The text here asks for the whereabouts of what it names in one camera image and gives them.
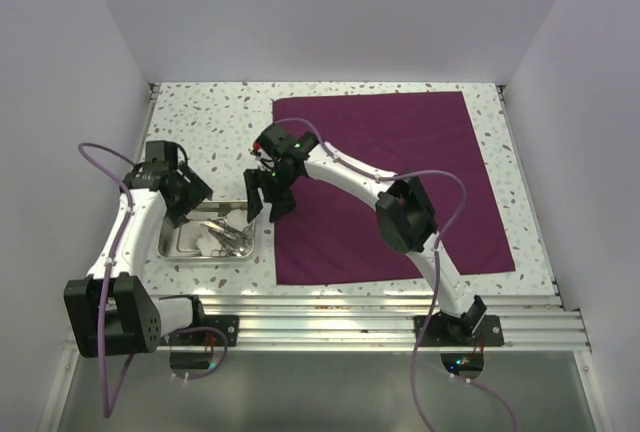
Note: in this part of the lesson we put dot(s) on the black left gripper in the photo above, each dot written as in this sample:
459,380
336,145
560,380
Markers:
196,193

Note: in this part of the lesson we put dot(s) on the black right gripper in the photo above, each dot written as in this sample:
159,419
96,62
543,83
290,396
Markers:
284,203

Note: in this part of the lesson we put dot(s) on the steel scissors ring handles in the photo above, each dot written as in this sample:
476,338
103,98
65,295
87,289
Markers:
215,226

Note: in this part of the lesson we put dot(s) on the steel forceps ring handles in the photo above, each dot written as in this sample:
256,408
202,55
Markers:
232,234

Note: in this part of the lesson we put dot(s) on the steel tweezers long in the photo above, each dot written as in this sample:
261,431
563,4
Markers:
223,248

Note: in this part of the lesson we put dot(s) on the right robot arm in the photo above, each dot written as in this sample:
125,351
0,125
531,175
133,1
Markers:
405,215

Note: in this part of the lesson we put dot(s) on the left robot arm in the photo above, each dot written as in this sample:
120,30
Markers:
110,304

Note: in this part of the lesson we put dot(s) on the stainless steel tray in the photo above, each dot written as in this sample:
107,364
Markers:
180,243

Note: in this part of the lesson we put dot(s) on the purple cloth mat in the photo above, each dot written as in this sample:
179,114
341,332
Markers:
375,232

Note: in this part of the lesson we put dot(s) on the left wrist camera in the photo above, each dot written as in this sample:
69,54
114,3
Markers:
167,154

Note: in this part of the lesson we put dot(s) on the aluminium rail frame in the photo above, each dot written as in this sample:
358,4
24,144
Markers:
217,122

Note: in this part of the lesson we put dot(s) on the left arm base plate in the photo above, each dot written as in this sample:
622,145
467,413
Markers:
216,330

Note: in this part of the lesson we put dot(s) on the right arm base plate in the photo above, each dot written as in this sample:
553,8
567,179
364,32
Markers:
442,332

